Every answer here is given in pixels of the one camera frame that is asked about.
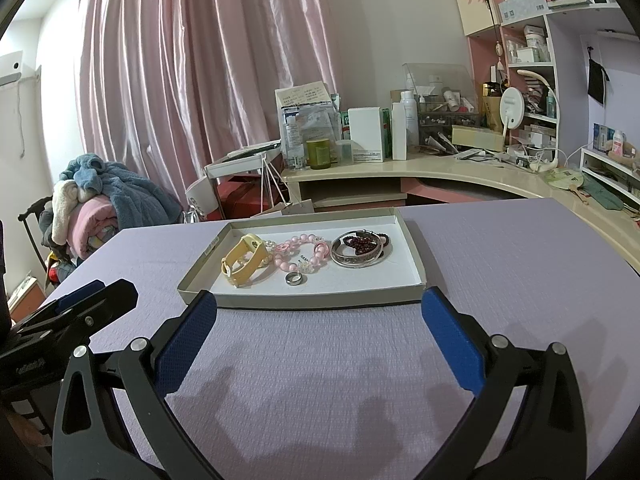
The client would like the pile of folded blankets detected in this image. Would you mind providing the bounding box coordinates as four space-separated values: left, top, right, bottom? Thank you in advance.
39 152 183 266

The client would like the grey shallow cardboard tray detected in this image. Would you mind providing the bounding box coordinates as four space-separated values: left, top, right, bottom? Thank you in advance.
177 207 427 310

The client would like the purple tablecloth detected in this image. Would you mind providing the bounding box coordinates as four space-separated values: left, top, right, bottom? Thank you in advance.
37 197 640 480

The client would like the pink satin curtain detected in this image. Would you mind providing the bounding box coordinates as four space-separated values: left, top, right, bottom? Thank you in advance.
75 0 346 211

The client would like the pink bead bracelet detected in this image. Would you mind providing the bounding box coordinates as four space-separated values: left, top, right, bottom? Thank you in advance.
272 234 331 276

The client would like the green cloth pouch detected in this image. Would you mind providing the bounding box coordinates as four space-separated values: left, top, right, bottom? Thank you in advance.
582 180 626 211

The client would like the clear acrylic cosmetics organizer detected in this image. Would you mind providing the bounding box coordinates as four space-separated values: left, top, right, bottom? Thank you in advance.
402 62 481 128

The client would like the round white vanity mirror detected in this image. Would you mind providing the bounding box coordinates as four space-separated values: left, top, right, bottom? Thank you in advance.
500 86 526 148

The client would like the white flat device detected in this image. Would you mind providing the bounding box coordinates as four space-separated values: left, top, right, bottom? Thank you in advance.
204 140 283 178

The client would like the wide silver cuff bracelet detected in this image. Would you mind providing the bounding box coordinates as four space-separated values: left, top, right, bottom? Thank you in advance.
332 231 391 267

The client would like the long beige box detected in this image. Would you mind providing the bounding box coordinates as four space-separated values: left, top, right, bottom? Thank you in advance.
451 125 506 152

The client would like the pale green paper fan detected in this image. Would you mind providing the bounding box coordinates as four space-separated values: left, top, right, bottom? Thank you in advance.
544 167 591 205

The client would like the white cardboard box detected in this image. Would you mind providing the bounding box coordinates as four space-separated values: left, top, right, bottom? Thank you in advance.
347 106 386 163

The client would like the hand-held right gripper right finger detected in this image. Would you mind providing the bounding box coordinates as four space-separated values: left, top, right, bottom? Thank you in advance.
421 286 598 480

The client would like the white pearl bracelet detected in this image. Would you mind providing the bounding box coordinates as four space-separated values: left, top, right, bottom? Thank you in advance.
239 239 277 286

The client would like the clear bag of papers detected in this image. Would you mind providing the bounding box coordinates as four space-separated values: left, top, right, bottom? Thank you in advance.
274 80 342 170

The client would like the black wooden chair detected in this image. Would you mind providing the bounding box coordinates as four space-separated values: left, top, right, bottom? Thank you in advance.
17 196 53 281

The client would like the white paper bag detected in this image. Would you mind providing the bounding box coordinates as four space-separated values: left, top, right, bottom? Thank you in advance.
250 157 316 218

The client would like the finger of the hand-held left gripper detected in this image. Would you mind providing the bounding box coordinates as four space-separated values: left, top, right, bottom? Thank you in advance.
10 280 107 333
15 280 139 361

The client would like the white round bottle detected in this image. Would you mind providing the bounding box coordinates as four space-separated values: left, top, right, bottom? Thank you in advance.
400 91 420 147

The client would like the white gooseneck desk lamp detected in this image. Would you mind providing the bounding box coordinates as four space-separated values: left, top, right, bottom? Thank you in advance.
516 69 560 171

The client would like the beige curved desk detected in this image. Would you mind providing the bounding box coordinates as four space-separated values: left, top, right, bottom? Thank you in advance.
280 152 640 273

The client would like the black drawstring pouch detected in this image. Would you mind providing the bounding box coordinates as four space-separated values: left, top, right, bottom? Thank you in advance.
586 47 611 107

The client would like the thin silver bangle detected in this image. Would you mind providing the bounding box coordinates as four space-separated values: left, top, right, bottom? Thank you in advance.
330 230 387 268

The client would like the white air conditioner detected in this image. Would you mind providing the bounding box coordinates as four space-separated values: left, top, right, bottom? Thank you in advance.
0 50 24 86

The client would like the green glass jar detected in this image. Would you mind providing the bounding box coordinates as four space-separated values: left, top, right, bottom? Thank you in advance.
306 138 332 170

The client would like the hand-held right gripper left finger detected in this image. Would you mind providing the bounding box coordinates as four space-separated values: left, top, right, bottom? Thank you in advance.
51 289 221 480

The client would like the yellow watch band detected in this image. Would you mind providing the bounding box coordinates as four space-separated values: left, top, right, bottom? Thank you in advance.
221 234 268 288

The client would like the white and pink shelf unit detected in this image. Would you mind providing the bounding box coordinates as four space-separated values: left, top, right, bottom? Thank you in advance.
467 0 640 151

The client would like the white desktop riser shelf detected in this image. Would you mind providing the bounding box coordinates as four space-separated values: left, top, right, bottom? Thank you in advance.
580 147 640 206

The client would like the tall white carton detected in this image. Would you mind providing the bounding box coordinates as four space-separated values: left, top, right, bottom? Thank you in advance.
391 102 408 161

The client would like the dark red bead necklace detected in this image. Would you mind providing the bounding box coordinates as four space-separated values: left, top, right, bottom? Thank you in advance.
340 232 392 256

